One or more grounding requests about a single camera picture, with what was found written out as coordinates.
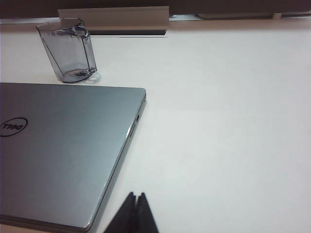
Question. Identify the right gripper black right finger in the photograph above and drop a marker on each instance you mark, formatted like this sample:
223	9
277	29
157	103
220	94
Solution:
145	218

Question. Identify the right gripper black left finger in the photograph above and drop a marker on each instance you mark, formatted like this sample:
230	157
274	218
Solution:
124	218

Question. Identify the clear grey faceted water cup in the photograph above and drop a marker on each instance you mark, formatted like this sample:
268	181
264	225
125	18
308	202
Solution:
70	53

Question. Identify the silver Dell laptop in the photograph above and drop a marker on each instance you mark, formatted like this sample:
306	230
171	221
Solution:
60	150

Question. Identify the grey fabric desk partition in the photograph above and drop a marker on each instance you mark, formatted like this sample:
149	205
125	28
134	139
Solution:
145	3

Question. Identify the small beige partition clamp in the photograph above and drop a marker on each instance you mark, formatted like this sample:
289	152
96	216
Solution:
277	16

